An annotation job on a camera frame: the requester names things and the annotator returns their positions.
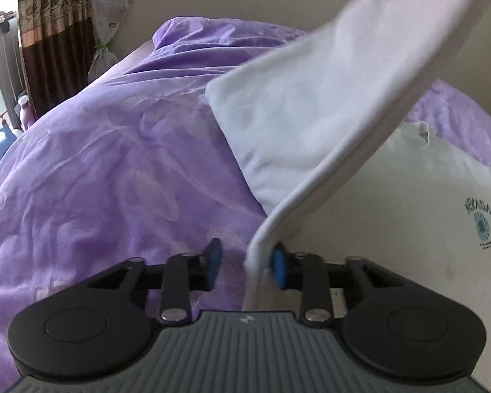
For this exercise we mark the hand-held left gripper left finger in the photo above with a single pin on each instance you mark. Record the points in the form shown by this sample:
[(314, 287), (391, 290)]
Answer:
[(212, 264)]

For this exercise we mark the purple bed sheet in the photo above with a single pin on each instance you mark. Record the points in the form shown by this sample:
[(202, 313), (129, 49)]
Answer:
[(114, 163)]

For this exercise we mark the white patterned curtain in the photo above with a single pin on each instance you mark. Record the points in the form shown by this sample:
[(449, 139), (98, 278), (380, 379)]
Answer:
[(106, 16)]

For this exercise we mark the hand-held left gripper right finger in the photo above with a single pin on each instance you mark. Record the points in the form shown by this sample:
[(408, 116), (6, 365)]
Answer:
[(278, 268)]

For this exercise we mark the white printed t-shirt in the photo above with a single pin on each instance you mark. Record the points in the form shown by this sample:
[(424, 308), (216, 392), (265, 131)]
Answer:
[(311, 123)]

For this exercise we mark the brown striped curtain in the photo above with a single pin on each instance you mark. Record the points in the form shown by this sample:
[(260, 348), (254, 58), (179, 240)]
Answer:
[(51, 28)]

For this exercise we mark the white pink bottle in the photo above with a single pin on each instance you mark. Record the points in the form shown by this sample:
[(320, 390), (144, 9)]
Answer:
[(25, 110)]

